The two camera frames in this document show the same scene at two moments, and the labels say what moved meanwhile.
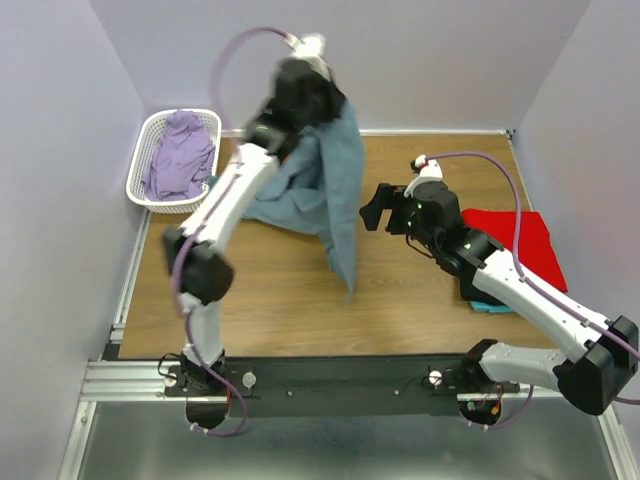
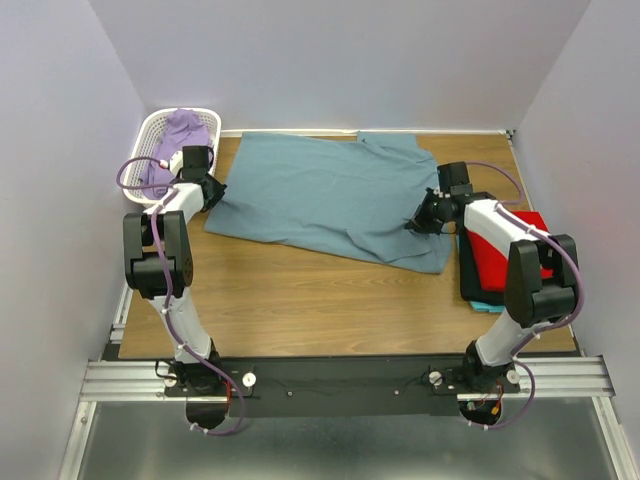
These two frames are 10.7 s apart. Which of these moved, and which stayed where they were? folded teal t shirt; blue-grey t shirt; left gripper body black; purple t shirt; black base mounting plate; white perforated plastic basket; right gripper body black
Moved: blue-grey t shirt; left gripper body black; right gripper body black
Stayed: purple t shirt; white perforated plastic basket; black base mounting plate; folded teal t shirt
